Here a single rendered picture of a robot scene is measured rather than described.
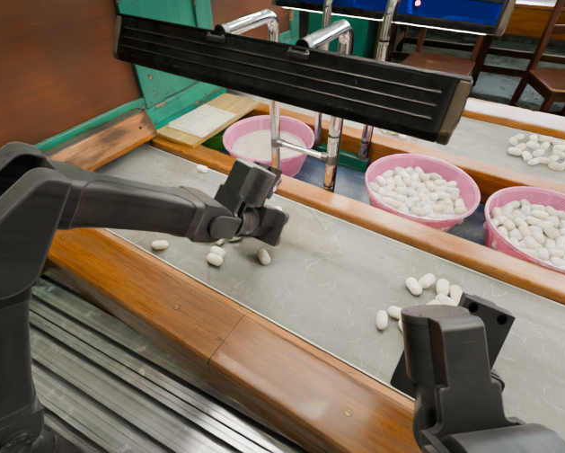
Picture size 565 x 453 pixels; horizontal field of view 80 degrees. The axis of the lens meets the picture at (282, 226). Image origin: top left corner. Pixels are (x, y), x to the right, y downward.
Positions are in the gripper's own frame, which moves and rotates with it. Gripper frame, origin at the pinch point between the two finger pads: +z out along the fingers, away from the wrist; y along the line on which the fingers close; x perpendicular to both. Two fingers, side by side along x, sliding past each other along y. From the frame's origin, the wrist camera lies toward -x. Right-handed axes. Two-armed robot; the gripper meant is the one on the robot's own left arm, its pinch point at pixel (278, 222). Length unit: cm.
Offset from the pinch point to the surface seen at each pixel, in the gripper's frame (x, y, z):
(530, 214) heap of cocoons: -21, -47, 30
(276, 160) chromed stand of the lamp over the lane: -12.9, 10.6, 10.3
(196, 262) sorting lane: 12.1, 9.0, -11.4
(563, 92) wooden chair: -111, -66, 181
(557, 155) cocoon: -40, -51, 49
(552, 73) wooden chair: -131, -60, 204
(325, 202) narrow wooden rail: -7.3, -6.1, 8.1
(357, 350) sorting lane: 12.5, -25.8, -11.7
